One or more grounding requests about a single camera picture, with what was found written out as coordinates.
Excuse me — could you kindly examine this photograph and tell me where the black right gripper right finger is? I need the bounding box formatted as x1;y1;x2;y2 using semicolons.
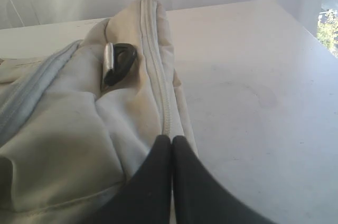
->
172;136;269;223

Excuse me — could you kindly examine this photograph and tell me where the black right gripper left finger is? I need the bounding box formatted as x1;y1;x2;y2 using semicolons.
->
93;135;172;223

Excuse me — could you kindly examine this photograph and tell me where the beige canvas duffel bag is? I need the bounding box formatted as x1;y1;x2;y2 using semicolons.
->
1;0;196;223

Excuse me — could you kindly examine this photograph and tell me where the black plastic D-ring left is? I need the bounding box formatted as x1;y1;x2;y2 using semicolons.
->
103;42;137;87

